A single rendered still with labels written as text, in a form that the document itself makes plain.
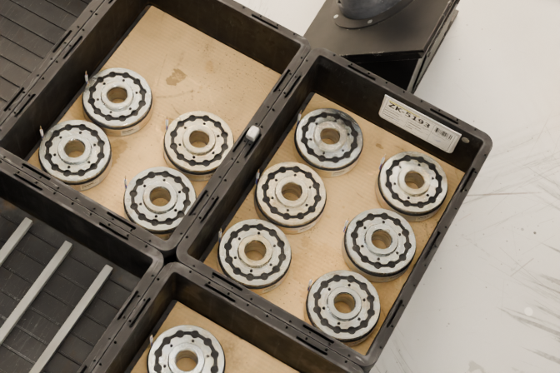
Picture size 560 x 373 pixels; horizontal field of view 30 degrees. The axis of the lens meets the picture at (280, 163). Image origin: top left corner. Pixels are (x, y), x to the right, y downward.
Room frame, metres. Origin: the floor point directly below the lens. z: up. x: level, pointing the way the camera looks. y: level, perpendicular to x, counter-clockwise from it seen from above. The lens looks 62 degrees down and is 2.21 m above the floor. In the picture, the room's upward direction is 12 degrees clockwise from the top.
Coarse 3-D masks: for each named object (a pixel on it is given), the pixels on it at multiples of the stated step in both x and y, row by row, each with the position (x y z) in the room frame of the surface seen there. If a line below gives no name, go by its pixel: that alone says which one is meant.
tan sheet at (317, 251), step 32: (320, 96) 0.86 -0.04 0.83; (288, 160) 0.73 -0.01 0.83; (384, 160) 0.77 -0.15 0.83; (352, 192) 0.70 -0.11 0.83; (448, 192) 0.74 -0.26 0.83; (320, 224) 0.64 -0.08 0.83; (416, 224) 0.67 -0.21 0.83; (256, 256) 0.57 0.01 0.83; (320, 256) 0.59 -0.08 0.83; (416, 256) 0.62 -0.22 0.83; (288, 288) 0.53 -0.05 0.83; (384, 288) 0.56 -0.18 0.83
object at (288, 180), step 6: (282, 180) 0.68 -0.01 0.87; (288, 180) 0.68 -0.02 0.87; (294, 180) 0.68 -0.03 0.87; (300, 180) 0.69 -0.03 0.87; (276, 186) 0.67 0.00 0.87; (282, 186) 0.67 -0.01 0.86; (300, 186) 0.68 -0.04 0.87; (306, 186) 0.68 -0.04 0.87; (276, 192) 0.66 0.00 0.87; (306, 192) 0.67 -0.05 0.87; (276, 198) 0.65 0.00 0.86; (282, 198) 0.65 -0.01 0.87; (300, 198) 0.66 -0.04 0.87; (306, 198) 0.66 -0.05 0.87; (282, 204) 0.64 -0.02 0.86; (288, 204) 0.65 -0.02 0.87; (294, 204) 0.65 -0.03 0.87; (300, 204) 0.65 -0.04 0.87
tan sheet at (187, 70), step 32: (160, 32) 0.91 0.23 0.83; (192, 32) 0.92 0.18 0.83; (128, 64) 0.84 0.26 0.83; (160, 64) 0.85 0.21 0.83; (192, 64) 0.87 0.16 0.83; (224, 64) 0.88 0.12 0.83; (256, 64) 0.89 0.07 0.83; (160, 96) 0.80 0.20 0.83; (192, 96) 0.81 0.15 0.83; (224, 96) 0.82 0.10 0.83; (256, 96) 0.83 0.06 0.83; (160, 128) 0.74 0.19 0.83; (32, 160) 0.65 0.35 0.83; (128, 160) 0.68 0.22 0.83; (160, 160) 0.69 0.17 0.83; (96, 192) 0.62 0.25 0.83
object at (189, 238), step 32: (352, 64) 0.86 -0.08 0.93; (288, 96) 0.78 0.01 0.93; (416, 96) 0.83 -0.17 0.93; (480, 160) 0.74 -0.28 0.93; (224, 192) 0.61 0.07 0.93; (192, 224) 0.56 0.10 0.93; (448, 224) 0.63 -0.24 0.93; (416, 288) 0.53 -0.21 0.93; (288, 320) 0.45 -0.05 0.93; (352, 352) 0.43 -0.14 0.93
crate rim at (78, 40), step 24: (216, 0) 0.92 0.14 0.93; (96, 24) 0.84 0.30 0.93; (264, 24) 0.90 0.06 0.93; (72, 48) 0.80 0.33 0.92; (48, 72) 0.74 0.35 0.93; (288, 72) 0.83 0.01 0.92; (0, 144) 0.62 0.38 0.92; (240, 144) 0.69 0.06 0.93; (24, 168) 0.59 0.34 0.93; (72, 192) 0.57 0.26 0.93; (120, 216) 0.55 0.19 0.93; (192, 216) 0.57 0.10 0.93; (144, 240) 0.52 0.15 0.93; (168, 240) 0.53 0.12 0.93
